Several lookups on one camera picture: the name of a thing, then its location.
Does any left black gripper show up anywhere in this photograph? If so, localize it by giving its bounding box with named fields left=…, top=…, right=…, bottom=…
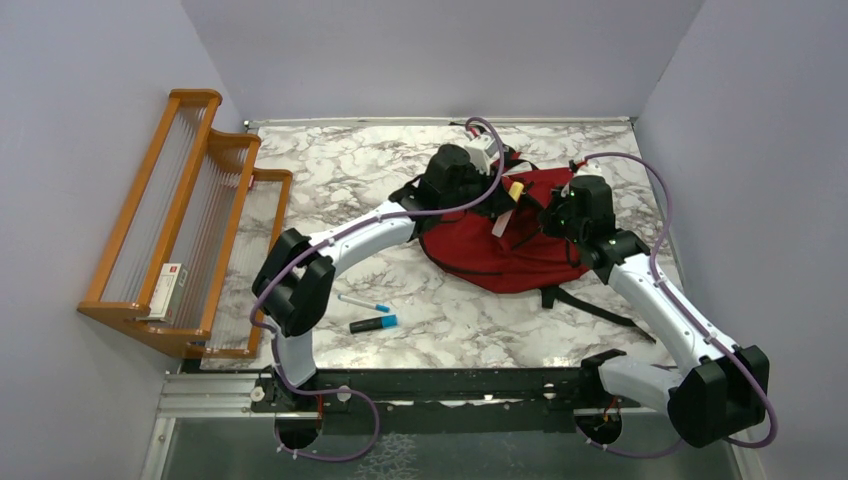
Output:
left=439, top=160, right=515, bottom=218

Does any yellow orange highlighter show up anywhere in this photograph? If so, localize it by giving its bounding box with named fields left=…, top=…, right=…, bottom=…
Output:
left=491, top=181, right=524, bottom=238

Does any red backpack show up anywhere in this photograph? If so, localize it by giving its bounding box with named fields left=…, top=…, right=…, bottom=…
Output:
left=415, top=121, right=657, bottom=344

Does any blue white pen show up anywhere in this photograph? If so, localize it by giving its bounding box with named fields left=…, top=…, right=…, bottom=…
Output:
left=337, top=294, right=391, bottom=313

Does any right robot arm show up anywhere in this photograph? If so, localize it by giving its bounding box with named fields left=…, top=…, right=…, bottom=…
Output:
left=540, top=175, right=773, bottom=447

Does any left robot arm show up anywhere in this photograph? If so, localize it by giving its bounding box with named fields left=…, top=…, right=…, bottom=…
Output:
left=250, top=144, right=519, bottom=411

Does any black blue highlighter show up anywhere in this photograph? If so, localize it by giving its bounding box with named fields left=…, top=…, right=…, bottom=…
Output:
left=349, top=314, right=397, bottom=334

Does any wooden rack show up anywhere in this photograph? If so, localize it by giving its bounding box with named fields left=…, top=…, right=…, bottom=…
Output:
left=77, top=89, right=293, bottom=359

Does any white red box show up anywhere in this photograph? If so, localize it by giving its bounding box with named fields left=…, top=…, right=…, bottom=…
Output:
left=146, top=263, right=188, bottom=324

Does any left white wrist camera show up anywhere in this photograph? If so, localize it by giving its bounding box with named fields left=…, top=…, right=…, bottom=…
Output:
left=464, top=133, right=501, bottom=175

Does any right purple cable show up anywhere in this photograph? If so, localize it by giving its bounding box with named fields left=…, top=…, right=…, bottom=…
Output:
left=569, top=152, right=779, bottom=460

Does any purple cable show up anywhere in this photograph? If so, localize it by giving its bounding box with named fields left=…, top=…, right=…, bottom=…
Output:
left=569, top=152, right=779, bottom=460
left=248, top=117, right=506, bottom=464

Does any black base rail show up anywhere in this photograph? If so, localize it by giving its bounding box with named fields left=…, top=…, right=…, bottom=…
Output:
left=250, top=367, right=614, bottom=435

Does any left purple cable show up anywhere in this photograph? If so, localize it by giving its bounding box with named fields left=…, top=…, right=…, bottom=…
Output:
left=248, top=117, right=506, bottom=464

